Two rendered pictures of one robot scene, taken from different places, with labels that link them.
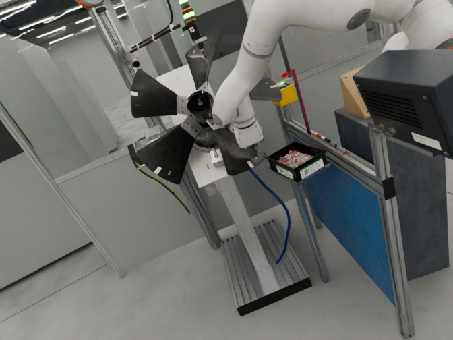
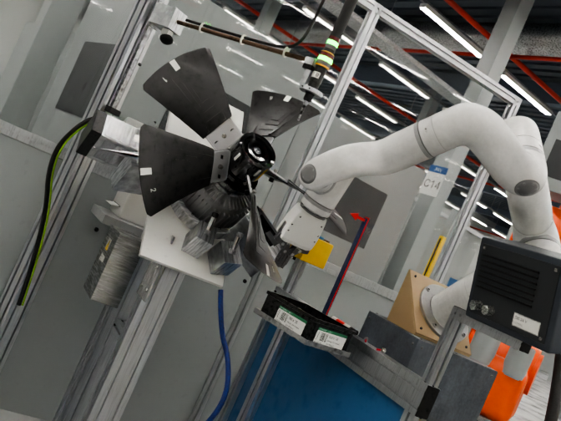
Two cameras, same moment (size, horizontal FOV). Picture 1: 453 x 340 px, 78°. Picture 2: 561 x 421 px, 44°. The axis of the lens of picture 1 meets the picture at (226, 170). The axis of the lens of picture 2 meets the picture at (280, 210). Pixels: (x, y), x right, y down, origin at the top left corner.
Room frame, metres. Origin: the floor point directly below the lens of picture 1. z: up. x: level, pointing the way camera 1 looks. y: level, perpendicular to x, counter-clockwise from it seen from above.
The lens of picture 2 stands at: (-0.53, 0.69, 1.06)
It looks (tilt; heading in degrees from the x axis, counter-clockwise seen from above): 1 degrees up; 335
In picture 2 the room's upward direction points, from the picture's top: 24 degrees clockwise
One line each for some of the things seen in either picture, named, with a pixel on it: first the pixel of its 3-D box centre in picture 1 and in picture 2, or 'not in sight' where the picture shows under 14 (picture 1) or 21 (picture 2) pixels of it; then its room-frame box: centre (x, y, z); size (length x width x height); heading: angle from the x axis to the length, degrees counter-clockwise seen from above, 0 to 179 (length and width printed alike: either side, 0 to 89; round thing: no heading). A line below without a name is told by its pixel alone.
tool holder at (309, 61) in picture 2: (193, 30); (314, 77); (1.28, -0.10, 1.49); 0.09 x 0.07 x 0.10; 35
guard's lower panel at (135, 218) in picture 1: (240, 167); (127, 317); (1.99, -0.11, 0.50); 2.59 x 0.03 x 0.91; 90
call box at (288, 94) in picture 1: (282, 94); (306, 249); (1.57, -0.46, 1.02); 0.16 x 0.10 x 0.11; 0
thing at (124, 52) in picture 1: (127, 53); (166, 18); (1.79, 0.26, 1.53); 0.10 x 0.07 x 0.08; 35
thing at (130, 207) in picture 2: not in sight; (132, 204); (1.85, 0.09, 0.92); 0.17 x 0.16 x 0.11; 0
